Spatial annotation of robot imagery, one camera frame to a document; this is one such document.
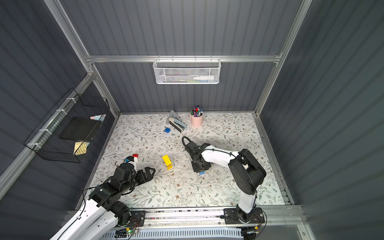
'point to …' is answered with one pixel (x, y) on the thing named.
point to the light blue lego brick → (202, 172)
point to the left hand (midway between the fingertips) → (150, 174)
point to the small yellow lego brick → (169, 167)
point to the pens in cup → (197, 111)
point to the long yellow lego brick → (167, 160)
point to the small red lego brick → (135, 155)
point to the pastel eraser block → (98, 117)
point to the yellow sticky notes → (80, 147)
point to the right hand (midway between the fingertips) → (199, 170)
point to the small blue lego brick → (167, 130)
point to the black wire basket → (49, 145)
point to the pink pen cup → (196, 121)
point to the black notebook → (78, 128)
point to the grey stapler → (175, 120)
